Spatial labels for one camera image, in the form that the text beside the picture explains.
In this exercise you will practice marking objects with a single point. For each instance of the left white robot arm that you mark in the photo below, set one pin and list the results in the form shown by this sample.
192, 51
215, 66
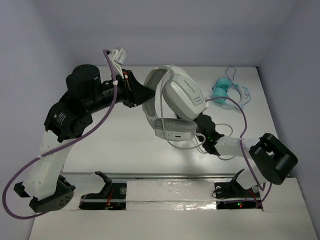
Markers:
86, 104

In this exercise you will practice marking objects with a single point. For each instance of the white foil tape strip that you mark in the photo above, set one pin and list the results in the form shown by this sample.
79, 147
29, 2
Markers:
170, 195

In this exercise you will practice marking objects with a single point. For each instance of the white grey headphones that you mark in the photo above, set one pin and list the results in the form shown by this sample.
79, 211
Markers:
183, 96

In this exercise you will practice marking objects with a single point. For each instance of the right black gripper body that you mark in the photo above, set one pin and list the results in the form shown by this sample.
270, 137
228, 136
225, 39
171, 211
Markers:
196, 120

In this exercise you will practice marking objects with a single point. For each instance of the teal white headphones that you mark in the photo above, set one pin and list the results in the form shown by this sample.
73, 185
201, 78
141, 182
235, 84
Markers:
221, 97

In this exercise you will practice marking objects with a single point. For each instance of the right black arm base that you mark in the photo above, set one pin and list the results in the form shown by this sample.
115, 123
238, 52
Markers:
230, 195

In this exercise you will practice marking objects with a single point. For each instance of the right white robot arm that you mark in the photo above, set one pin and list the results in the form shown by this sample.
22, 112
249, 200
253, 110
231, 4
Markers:
268, 159

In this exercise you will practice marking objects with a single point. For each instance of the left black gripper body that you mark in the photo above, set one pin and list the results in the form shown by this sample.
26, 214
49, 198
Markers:
129, 89

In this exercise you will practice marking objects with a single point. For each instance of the aluminium rail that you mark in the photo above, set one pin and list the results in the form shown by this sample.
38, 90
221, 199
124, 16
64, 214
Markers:
168, 175

